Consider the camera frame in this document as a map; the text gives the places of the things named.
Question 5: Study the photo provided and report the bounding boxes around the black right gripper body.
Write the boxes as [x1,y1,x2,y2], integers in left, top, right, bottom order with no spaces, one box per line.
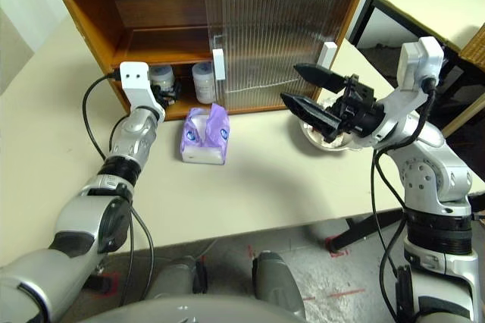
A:
[326,72,386,139]

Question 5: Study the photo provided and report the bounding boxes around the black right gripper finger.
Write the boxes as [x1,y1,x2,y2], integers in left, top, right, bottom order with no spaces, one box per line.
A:
[293,62,347,93]
[279,91,343,142]

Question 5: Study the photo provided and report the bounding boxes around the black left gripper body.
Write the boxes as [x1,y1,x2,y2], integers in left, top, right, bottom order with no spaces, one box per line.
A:
[152,85,176,110]

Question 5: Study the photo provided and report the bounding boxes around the white plastic jar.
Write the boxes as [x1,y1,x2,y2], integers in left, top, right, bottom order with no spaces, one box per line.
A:
[149,64,177,91]
[191,61,218,105]

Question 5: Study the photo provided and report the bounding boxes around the white door handle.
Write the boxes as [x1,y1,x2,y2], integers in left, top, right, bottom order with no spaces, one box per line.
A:
[317,41,339,71]
[211,48,227,82]

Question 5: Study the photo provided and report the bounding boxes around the purple tissue pack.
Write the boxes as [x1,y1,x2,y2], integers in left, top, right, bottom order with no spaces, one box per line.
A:
[181,102,232,167]

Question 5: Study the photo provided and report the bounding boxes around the ribbed glass sliding door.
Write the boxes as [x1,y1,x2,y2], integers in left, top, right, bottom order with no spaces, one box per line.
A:
[225,0,361,112]
[204,0,336,114]

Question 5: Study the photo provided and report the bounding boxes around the round metal dish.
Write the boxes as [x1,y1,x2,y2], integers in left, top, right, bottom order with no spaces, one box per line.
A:
[298,97,352,154]

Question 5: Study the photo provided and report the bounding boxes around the beige side table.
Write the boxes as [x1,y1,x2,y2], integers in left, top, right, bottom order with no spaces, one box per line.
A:
[347,0,485,139]

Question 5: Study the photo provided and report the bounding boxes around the black table leg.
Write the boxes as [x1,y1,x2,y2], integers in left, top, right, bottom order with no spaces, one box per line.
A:
[84,272,115,296]
[324,207,409,252]

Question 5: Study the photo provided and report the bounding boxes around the brown wicker basket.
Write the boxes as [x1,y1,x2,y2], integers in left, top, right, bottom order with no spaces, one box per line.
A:
[457,24,485,74]

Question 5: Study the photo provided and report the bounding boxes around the grey robot right knee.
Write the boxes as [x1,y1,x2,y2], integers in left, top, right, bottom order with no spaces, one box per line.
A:
[251,249,307,320]

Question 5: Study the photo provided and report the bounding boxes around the grey robot knee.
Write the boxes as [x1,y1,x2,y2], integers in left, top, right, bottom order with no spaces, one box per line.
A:
[251,249,307,320]
[146,256,208,302]

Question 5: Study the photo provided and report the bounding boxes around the grey robot left knee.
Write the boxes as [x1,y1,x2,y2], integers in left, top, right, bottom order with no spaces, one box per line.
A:
[146,256,208,302]

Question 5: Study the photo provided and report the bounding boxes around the red floor tape mark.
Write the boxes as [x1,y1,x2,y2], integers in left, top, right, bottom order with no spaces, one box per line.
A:
[101,271,121,296]

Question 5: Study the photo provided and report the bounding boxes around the grey robot torso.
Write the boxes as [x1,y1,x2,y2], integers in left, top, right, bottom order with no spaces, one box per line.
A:
[74,292,305,323]

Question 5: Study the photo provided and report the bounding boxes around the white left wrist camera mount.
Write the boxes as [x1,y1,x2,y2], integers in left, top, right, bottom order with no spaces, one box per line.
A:
[119,61,167,124]

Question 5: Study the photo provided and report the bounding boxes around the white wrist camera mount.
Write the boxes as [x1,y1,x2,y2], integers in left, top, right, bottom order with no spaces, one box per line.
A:
[369,36,446,146]
[119,61,167,124]

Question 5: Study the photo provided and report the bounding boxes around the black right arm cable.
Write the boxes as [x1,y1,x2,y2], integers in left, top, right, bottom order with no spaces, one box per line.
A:
[370,76,437,323]

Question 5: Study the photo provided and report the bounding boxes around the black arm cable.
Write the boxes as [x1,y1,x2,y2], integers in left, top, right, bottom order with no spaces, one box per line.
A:
[370,76,437,323]
[82,71,158,307]

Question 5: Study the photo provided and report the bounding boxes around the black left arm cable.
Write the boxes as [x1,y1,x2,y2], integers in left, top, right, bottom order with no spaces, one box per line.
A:
[82,71,158,307]

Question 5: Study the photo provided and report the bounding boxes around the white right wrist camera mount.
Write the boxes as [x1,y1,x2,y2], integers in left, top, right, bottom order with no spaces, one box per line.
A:
[369,36,446,146]

